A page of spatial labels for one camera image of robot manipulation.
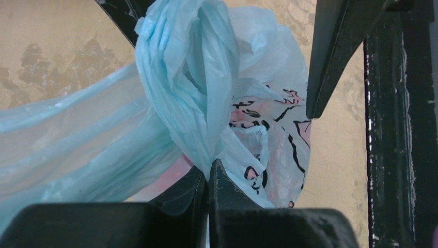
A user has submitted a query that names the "light blue plastic bag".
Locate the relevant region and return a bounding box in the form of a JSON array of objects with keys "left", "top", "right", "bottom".
[{"left": 1, "top": 1, "right": 311, "bottom": 229}]

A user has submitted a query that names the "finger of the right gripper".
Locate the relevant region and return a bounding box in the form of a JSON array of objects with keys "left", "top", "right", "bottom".
[
  {"left": 95, "top": 0, "right": 155, "bottom": 47},
  {"left": 306, "top": 0, "right": 390, "bottom": 119}
]

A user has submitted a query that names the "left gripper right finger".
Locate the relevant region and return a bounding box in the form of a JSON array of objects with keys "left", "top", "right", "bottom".
[{"left": 209, "top": 159, "right": 358, "bottom": 247}]

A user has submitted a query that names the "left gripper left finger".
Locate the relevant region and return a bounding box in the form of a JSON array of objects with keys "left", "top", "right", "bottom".
[{"left": 1, "top": 168, "right": 208, "bottom": 247}]

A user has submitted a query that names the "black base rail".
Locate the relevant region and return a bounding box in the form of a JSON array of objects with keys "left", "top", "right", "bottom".
[{"left": 364, "top": 1, "right": 437, "bottom": 247}]

